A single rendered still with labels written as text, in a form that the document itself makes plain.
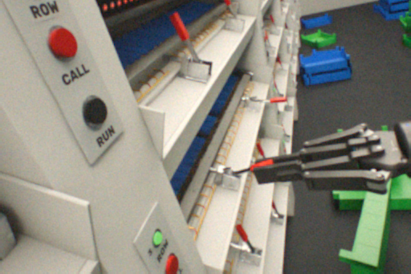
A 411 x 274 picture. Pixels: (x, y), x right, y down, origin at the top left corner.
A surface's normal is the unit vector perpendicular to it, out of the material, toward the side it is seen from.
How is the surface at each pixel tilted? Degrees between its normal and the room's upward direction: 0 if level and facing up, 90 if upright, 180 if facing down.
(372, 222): 0
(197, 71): 90
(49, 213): 90
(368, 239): 0
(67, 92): 90
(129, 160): 90
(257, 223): 23
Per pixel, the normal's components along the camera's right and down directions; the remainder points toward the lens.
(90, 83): 0.93, -0.10
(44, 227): -0.26, 0.49
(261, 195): 0.12, -0.83
